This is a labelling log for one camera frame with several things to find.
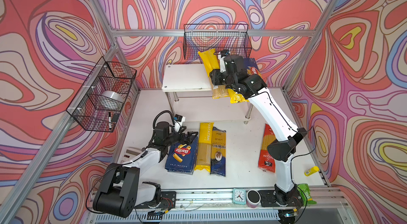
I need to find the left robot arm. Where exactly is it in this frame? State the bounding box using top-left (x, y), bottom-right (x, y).
top-left (90, 110), bottom-right (198, 218)

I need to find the clear yellow-top spaghetti bag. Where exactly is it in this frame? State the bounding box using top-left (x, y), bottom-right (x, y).
top-left (198, 49), bottom-right (229, 99)

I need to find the red noodle bag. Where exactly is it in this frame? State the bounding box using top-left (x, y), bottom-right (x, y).
top-left (258, 124), bottom-right (276, 173)

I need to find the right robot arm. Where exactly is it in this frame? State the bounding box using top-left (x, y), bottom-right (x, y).
top-left (207, 54), bottom-right (307, 206)

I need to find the dark blue spaghetti bag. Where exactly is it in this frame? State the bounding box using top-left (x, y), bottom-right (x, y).
top-left (210, 127), bottom-right (226, 177)

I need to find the white two-tier shelf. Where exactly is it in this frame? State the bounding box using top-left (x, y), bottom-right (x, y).
top-left (162, 64), bottom-right (253, 124)

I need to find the white calculator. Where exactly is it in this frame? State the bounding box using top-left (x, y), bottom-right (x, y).
top-left (120, 147), bottom-right (143, 164)

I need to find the black marker pen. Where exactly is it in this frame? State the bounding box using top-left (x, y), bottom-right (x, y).
top-left (108, 112), bottom-right (112, 131)

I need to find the blue Barilla rigatoni box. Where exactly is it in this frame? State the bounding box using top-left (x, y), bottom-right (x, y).
top-left (164, 135), bottom-right (198, 175)

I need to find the pink round speaker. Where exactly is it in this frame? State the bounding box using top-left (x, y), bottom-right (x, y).
top-left (246, 190), bottom-right (261, 208)

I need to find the blue Barilla spaghetti box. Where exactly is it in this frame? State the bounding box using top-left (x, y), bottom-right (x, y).
top-left (243, 57), bottom-right (262, 78)

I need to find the teal alarm clock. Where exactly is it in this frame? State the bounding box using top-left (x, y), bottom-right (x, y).
top-left (232, 188), bottom-right (247, 205)

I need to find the silver tape roll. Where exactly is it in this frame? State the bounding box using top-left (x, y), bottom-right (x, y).
top-left (101, 90), bottom-right (125, 111)

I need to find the black wire basket left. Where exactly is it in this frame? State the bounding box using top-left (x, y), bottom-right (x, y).
top-left (66, 57), bottom-right (137, 133)

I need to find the black wire basket back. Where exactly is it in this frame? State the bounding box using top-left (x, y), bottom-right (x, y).
top-left (183, 22), bottom-right (252, 60)

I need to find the yellow small object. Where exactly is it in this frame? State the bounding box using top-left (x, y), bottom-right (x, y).
top-left (304, 166), bottom-right (320, 176)

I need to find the green crumpled bag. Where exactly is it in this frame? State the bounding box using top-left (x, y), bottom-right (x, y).
top-left (297, 183), bottom-right (317, 206)

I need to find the black wire basket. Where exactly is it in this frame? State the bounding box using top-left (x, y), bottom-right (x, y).
top-left (183, 22), bottom-right (252, 60)
top-left (66, 57), bottom-right (137, 133)

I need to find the yellow Pastatime spaghetti bag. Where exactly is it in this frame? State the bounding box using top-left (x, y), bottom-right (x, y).
top-left (195, 123), bottom-right (214, 173)

